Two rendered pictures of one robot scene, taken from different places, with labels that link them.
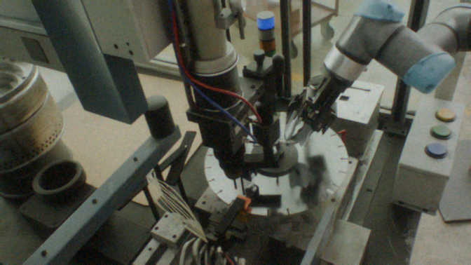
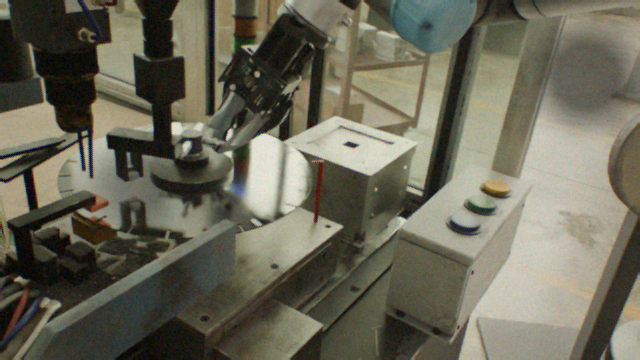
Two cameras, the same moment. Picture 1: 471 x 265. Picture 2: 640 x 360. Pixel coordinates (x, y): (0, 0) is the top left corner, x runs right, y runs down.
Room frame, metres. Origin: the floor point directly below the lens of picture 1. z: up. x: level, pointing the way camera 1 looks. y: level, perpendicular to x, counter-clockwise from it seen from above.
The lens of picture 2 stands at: (-0.05, -0.20, 1.31)
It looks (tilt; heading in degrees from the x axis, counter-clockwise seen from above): 28 degrees down; 357
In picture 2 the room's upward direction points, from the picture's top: 6 degrees clockwise
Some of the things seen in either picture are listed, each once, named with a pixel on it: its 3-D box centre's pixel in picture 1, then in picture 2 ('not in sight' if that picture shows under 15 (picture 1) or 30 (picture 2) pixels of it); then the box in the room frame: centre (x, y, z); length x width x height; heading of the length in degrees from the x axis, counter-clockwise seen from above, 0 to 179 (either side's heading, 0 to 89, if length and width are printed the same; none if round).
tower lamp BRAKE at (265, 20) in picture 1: (265, 20); not in sight; (0.94, -0.11, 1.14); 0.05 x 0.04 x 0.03; 55
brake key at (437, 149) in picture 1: (436, 151); (464, 225); (0.63, -0.46, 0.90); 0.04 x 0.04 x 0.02
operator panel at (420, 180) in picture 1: (428, 152); (461, 244); (0.69, -0.48, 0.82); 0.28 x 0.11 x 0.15; 145
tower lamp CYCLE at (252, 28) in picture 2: (267, 42); (244, 24); (0.94, -0.11, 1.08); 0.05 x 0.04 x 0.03; 55
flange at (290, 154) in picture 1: (274, 153); (191, 161); (0.64, -0.07, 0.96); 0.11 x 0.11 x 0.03
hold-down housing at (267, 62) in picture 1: (263, 100); (156, 10); (0.57, -0.05, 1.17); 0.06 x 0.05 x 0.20; 136
